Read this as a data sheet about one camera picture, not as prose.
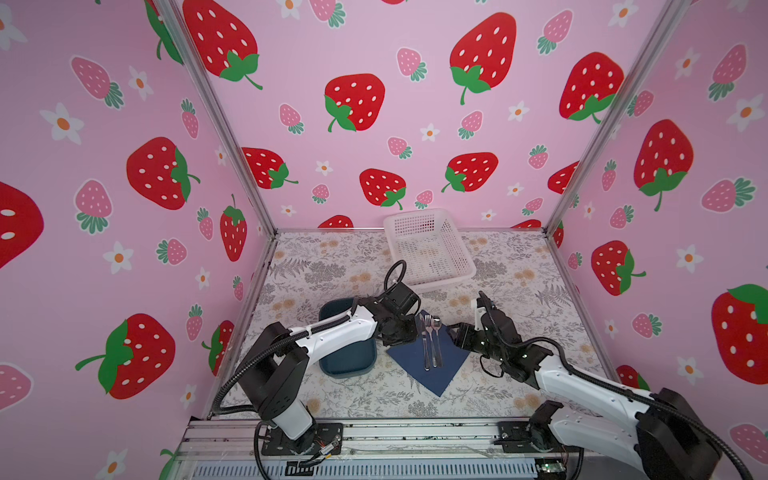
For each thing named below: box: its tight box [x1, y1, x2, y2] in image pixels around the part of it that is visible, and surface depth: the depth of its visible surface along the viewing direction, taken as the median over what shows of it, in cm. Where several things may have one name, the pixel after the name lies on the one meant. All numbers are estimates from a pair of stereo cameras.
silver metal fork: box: [424, 314, 433, 371], surface depth 92 cm
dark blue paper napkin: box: [386, 310, 471, 397], surface depth 88 cm
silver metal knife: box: [422, 314, 430, 371], surface depth 92 cm
